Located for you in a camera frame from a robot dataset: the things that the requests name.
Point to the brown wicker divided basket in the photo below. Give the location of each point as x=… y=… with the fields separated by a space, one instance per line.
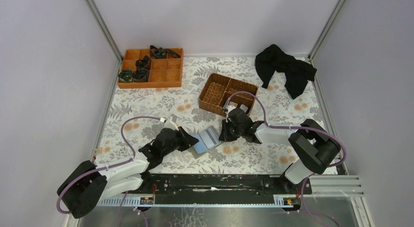
x=219 y=88

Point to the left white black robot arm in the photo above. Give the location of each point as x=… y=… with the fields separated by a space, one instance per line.
x=89 y=184

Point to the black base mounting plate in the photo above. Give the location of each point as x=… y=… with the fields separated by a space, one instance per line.
x=218 y=189

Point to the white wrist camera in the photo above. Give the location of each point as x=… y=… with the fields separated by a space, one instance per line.
x=170 y=122
x=229 y=108

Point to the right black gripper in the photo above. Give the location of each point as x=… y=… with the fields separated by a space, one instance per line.
x=231 y=129

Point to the orange compartment tray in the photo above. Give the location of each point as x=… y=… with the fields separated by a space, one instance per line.
x=151 y=68

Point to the grey leather card holder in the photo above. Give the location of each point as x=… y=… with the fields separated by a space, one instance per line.
x=208 y=140

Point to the black crumpled cloth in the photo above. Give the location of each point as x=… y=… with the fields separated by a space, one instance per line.
x=297 y=73

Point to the floral patterned table mat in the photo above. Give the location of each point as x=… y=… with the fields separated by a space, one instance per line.
x=131 y=122

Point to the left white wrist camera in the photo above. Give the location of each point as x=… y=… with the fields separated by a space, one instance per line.
x=170 y=122

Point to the cards stack in basket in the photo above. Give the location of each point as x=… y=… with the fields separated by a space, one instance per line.
x=242 y=108

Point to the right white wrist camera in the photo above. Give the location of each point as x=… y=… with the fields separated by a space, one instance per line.
x=229 y=108

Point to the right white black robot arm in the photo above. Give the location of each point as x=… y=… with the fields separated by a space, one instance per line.
x=312 y=144

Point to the aluminium frame rail front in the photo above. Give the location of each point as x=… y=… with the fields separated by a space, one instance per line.
x=321 y=185

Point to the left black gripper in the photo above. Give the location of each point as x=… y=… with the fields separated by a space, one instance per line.
x=180 y=138

